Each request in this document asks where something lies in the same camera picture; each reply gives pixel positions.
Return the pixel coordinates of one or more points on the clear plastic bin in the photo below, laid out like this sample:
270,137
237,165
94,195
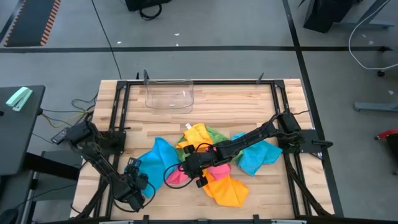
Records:
169,96

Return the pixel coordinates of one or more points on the blue microfiber towel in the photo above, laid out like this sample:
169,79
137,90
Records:
155,161
261,155

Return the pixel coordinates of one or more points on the pink microfiber towel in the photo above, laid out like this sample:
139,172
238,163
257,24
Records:
219,171

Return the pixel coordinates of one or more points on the black equipment box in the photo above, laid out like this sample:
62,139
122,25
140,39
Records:
146,3

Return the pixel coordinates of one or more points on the black orange-striped floor mat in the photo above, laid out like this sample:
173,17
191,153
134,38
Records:
31,21

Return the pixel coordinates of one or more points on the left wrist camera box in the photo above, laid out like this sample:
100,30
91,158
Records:
133,166

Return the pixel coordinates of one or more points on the green microfiber towel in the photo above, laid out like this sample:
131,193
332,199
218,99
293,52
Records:
217,134

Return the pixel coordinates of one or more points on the mint green stapler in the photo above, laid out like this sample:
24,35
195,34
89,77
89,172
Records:
18,98

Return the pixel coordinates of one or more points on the orange microfiber towel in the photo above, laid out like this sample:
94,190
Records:
227,191

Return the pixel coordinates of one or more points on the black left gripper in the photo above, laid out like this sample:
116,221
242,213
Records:
130,189

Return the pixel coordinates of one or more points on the black metal crossbar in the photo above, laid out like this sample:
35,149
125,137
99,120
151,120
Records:
53,166

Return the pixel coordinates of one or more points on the black caster wheel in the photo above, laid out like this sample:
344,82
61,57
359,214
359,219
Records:
381,73

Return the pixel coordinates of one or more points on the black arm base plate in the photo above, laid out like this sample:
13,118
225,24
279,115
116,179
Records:
119,149
311,137

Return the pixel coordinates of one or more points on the black side table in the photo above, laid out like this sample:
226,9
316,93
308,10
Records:
18,137

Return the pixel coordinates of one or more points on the black cabinet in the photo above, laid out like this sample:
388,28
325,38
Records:
326,14

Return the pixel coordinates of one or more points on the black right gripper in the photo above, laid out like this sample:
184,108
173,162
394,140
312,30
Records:
199,163

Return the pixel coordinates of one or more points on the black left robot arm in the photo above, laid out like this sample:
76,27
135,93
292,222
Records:
99,162

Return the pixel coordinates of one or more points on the grey desk leg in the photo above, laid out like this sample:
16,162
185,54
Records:
376,107
373,24

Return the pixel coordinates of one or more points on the black power adapter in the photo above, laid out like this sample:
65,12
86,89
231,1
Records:
60,136

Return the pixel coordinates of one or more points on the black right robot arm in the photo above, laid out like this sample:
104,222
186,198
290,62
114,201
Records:
255,134

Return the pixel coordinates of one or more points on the red cart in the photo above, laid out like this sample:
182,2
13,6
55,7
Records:
388,133

